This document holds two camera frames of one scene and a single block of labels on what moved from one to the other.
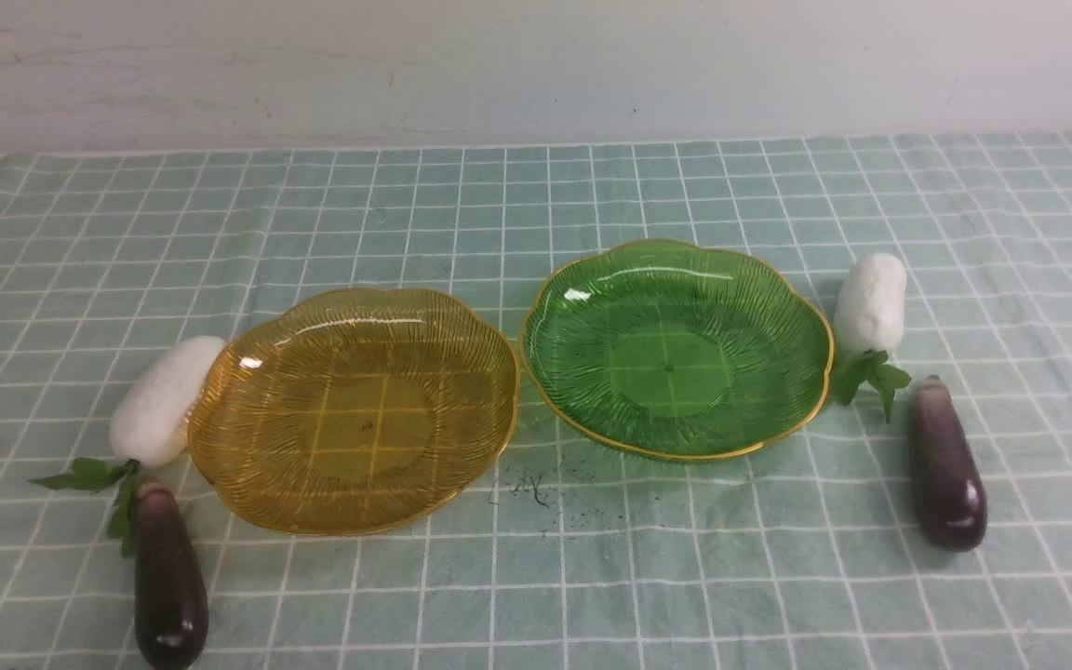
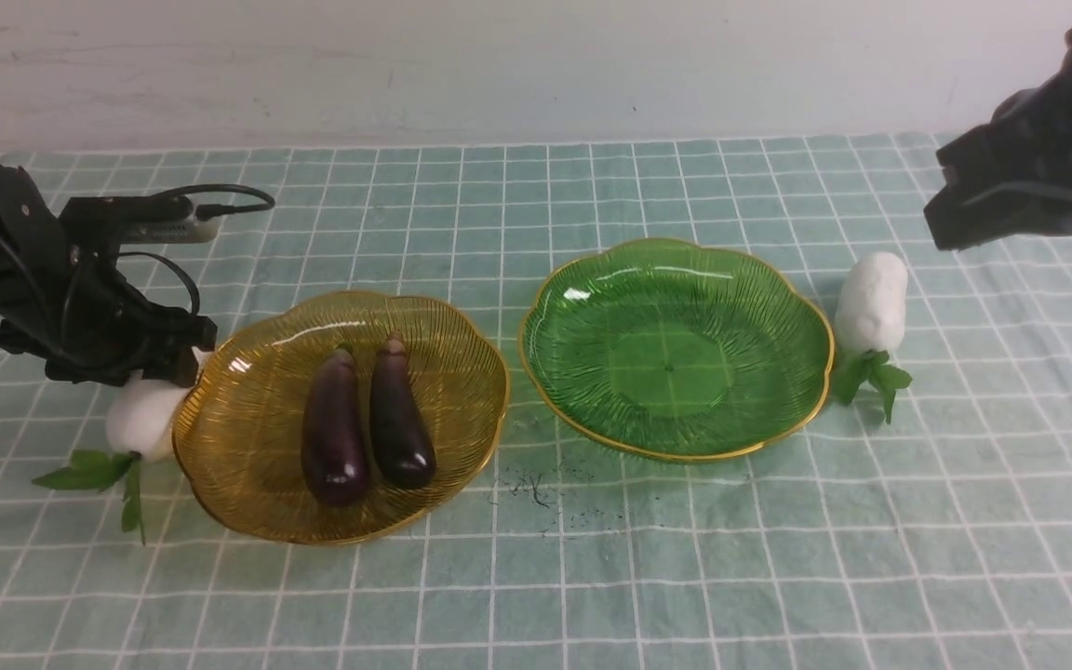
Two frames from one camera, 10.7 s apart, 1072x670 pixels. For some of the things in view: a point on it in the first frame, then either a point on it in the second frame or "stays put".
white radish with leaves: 870,314 stays put
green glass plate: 672,349 stays put
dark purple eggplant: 171,604 -> 334,453
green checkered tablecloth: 63,271 stays put
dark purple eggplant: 951,487 -> 402,447
